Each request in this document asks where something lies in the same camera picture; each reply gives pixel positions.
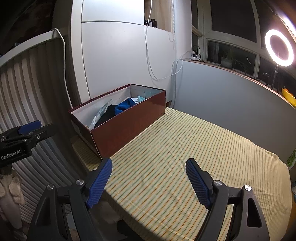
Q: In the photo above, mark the yellow striped tablecloth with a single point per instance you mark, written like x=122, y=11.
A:
x=184, y=178

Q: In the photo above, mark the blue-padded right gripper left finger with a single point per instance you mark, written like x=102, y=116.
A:
x=96, y=182

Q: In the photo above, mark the white plastic pouch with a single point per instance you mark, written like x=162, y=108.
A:
x=97, y=117

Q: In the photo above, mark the green white box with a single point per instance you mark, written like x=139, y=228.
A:
x=291, y=160

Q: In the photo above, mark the blue knitted cloth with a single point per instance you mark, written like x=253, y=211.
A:
x=128, y=103

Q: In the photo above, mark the red cardboard box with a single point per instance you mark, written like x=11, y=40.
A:
x=111, y=136

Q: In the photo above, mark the potted plant on sill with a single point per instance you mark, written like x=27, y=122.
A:
x=227, y=57

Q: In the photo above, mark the grey partition panel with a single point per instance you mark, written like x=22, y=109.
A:
x=239, y=104

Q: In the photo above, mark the gloved beige hand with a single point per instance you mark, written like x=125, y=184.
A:
x=11, y=199

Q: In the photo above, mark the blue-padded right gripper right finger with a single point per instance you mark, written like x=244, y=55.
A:
x=201, y=182

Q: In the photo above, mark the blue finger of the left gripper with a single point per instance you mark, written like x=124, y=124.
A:
x=29, y=127

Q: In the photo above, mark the ring light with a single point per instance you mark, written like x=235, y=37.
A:
x=279, y=48

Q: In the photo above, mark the black glove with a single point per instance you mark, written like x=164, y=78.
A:
x=109, y=113

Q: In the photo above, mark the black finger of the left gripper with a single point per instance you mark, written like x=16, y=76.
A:
x=42, y=133

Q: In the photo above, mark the teal cream tube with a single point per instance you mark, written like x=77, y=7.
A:
x=145, y=95

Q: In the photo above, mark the white cabinet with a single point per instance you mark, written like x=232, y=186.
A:
x=113, y=45

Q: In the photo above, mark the dark bottle on shelf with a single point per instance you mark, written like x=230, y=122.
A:
x=153, y=23

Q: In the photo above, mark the yellow object on sill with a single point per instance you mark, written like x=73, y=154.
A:
x=289, y=97

